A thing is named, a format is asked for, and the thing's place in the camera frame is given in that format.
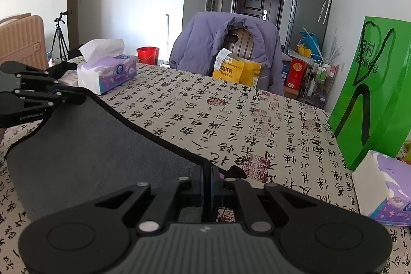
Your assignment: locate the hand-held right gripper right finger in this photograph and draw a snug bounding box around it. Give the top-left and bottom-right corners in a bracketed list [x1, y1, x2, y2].
[210, 165, 319, 235]

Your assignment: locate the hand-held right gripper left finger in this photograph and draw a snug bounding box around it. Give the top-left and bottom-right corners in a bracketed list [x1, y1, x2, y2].
[92, 165, 205, 235]

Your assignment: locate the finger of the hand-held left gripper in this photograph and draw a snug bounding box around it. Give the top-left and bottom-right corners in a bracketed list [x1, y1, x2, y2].
[0, 88, 87, 111]
[0, 61, 69, 91]

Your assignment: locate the grey towel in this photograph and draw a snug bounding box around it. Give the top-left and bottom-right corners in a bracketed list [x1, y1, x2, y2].
[6, 86, 248, 224]

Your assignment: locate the small pink tissue packet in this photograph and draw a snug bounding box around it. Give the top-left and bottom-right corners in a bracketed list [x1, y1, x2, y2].
[59, 70, 79, 88]

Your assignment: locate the black cloth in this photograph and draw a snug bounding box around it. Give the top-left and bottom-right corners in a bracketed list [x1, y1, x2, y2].
[45, 61, 78, 79]

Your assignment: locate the beige suitcase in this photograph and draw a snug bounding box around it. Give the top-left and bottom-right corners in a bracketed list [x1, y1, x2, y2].
[0, 13, 49, 70]

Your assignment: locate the purple tissue pack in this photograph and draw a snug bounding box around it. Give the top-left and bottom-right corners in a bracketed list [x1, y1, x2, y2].
[76, 39, 138, 95]
[351, 150, 411, 226]

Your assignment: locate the brown interior door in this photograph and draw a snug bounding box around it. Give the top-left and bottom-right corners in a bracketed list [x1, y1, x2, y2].
[68, 0, 80, 50]

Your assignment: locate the calligraphy print tablecloth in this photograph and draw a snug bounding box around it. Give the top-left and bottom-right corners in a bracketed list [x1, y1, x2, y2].
[0, 56, 411, 274]

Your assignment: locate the red bucket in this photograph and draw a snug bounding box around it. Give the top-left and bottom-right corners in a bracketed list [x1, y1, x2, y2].
[136, 46, 159, 65]

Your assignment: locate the yellow paper bag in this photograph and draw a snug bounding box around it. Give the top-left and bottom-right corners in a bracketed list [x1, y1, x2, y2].
[212, 49, 262, 88]

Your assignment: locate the purple puffer jacket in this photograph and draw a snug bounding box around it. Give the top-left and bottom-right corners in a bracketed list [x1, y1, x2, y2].
[169, 11, 285, 96]

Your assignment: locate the red gift box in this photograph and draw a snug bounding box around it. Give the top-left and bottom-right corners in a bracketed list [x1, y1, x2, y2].
[285, 58, 305, 88]

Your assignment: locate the wooden chair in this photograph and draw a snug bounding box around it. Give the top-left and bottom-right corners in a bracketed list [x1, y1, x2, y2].
[221, 26, 257, 62]

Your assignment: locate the white storage cart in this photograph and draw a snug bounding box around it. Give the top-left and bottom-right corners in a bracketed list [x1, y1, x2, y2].
[302, 59, 338, 102]

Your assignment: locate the blue bag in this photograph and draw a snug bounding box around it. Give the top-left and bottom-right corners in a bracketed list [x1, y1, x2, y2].
[298, 31, 322, 54]

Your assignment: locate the dark brown entrance door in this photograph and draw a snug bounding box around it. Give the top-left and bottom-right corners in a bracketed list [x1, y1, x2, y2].
[232, 0, 287, 33]

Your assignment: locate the green paper bag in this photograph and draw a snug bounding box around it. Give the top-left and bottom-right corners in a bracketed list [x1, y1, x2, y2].
[328, 16, 411, 171]

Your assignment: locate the grey refrigerator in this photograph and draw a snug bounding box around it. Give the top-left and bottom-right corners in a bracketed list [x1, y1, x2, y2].
[287, 0, 334, 54]

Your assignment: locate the white folded umbrella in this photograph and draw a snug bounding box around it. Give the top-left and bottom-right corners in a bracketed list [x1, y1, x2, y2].
[318, 0, 334, 25]

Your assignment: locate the black camera tripod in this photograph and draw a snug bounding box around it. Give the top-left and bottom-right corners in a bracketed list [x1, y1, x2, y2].
[51, 10, 73, 63]

